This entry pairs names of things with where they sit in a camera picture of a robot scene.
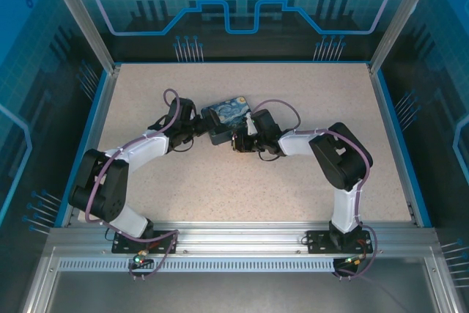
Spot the slotted grey cable duct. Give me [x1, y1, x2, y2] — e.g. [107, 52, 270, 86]
[57, 258, 339, 274]

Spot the aluminium table side rail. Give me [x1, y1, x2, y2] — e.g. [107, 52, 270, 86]
[61, 65, 122, 227]
[368, 65, 419, 227]

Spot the left connector with green light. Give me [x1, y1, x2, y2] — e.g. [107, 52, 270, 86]
[133, 249, 153, 268]

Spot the connector with green light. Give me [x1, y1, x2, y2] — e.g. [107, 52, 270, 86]
[341, 253, 368, 269]
[133, 249, 153, 268]

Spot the starry night print metal box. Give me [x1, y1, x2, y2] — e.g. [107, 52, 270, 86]
[200, 96, 256, 146]

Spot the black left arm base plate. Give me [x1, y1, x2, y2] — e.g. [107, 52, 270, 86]
[111, 229, 180, 255]

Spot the aluminium mounting rail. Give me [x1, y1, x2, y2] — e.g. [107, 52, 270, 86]
[47, 220, 437, 256]

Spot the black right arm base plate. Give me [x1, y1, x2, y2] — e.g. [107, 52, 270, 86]
[305, 229, 378, 255]

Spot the right connector with green light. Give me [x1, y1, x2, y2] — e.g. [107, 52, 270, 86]
[341, 253, 368, 269]

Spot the aluminium frame post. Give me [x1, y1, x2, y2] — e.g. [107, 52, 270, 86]
[368, 0, 430, 75]
[40, 0, 122, 74]

